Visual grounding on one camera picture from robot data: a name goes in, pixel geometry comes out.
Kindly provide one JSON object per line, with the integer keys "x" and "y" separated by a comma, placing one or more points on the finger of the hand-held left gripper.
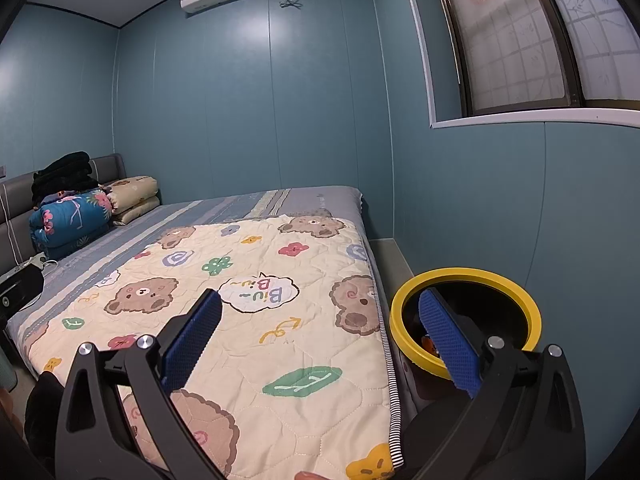
{"x": 22, "y": 290}

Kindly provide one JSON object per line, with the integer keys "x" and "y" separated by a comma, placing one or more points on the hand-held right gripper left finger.
{"x": 192, "y": 335}

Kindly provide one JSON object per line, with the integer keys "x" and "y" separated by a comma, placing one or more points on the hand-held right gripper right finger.
{"x": 450, "y": 345}

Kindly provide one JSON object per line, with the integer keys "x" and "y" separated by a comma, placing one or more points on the orange wrapper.
{"x": 429, "y": 345}

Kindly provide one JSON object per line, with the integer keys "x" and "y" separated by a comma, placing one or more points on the black bin with yellow rim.
{"x": 400, "y": 320}

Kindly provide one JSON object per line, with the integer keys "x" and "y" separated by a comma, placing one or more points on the person's right hand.
{"x": 310, "y": 476}

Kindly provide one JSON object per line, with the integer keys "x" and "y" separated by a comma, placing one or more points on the white power strip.
{"x": 35, "y": 260}

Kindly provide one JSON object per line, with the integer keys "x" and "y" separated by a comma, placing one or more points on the blue floral folded quilt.
{"x": 70, "y": 220}

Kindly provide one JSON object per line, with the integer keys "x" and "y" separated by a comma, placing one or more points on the grey ledge beside bed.
{"x": 392, "y": 255}

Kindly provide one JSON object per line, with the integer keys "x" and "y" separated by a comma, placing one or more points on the bear printed blanket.
{"x": 300, "y": 350}

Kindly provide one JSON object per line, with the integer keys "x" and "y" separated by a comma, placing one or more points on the person's dark clothing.
{"x": 45, "y": 410}

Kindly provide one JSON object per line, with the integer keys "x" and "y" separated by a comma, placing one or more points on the black folded clothes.
{"x": 65, "y": 175}

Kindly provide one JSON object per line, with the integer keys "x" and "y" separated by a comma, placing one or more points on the bed with striped sheet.
{"x": 210, "y": 205}

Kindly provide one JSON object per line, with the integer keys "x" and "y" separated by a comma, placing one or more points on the beige patterned pillows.
{"x": 132, "y": 192}

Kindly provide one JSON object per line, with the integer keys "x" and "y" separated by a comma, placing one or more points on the grey padded headboard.
{"x": 107, "y": 167}

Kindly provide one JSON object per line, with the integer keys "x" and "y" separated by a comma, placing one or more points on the frosted sliding window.
{"x": 500, "y": 50}

